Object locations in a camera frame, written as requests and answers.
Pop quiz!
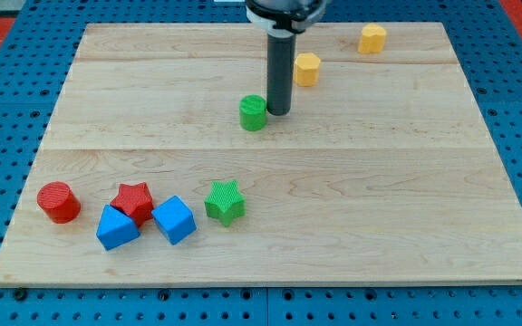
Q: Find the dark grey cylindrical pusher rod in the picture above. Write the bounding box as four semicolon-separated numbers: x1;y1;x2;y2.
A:
266;35;295;116

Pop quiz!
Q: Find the black white robot wrist flange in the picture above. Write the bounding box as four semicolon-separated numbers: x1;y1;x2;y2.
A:
245;0;329;36

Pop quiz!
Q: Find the yellow hexagon block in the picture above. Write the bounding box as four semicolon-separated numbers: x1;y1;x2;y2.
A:
294;53;321;87

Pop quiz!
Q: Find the green cylinder block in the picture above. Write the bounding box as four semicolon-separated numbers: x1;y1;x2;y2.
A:
239;94;266;131

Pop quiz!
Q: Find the yellow heart-shaped block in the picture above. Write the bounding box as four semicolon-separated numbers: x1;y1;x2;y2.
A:
357;23;387;54

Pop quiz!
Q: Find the light wooden board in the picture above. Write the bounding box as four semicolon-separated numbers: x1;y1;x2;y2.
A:
0;23;522;288

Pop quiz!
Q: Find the green star block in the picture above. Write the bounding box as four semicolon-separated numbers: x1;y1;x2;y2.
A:
204;180;246;227

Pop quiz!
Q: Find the blue cube block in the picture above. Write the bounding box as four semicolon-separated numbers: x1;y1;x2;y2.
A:
151;196;197;245

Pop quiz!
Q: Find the red star block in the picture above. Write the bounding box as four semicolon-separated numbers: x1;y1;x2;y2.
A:
110;182;154;227

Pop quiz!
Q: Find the blue triangular block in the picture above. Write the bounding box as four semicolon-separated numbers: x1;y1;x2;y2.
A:
96;205;140;251

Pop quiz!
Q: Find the red cylinder block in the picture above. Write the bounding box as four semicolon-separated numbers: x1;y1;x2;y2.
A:
36;181;81;224

